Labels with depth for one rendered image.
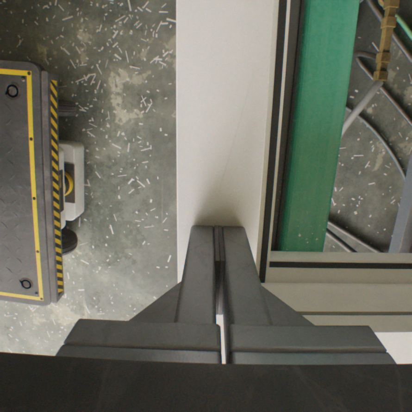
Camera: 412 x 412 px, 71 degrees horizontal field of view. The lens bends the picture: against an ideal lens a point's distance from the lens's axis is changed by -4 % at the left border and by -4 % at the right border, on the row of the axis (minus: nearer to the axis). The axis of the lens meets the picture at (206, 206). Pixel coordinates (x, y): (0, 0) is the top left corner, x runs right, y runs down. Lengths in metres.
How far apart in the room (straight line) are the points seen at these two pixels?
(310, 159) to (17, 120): 0.79
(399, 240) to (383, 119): 0.64
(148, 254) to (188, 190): 1.08
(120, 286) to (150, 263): 0.17
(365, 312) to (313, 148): 0.12
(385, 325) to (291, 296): 0.06
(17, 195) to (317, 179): 0.83
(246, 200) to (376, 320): 0.12
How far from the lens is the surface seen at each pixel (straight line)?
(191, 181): 0.15
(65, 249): 1.16
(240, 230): 0.15
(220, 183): 0.15
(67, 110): 1.06
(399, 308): 0.25
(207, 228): 0.15
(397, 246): 0.69
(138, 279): 1.30
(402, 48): 1.26
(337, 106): 0.24
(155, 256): 1.23
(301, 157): 0.23
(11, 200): 0.96
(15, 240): 1.00
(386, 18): 0.97
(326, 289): 0.25
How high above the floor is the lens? 1.08
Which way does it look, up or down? 73 degrees down
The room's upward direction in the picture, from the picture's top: 177 degrees counter-clockwise
